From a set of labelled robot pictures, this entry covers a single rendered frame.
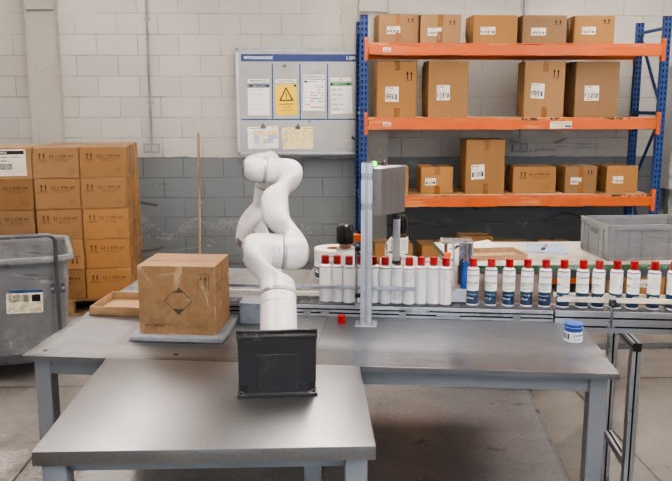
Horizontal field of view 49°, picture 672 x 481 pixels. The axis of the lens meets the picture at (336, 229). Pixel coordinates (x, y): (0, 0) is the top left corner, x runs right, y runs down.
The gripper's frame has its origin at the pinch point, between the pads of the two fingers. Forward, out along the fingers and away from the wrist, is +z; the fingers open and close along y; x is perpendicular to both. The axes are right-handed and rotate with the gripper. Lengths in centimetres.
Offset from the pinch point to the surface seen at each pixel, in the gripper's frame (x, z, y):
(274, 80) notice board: 35, -120, 416
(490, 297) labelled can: -84, 33, -2
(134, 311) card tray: 60, -12, -13
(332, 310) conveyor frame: -19.5, 16.3, -5.5
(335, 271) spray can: -26.0, 1.3, -2.2
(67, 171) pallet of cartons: 193, -97, 259
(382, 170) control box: -60, -34, -18
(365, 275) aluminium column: -39.3, 4.3, -15.7
